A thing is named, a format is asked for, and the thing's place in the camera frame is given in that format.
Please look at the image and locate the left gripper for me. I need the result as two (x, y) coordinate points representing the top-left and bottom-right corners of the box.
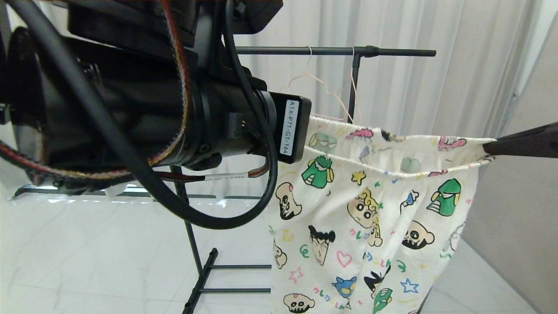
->
(192, 76), (313, 171)

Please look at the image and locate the pink clothes hanger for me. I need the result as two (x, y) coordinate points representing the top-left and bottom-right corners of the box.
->
(279, 47), (349, 123)
(347, 47), (363, 125)

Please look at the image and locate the cream printed garment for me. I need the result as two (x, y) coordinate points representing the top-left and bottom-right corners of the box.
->
(264, 116), (497, 314)

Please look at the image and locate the black clothes rack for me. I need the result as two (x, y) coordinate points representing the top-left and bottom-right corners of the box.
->
(170, 45), (437, 314)

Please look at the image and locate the white curtain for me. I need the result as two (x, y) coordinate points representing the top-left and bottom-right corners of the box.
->
(0, 0), (541, 201)

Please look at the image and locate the black cable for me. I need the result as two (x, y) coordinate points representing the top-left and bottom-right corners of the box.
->
(7, 0), (279, 231)

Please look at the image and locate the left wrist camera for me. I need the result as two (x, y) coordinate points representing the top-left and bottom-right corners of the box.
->
(192, 0), (284, 75)

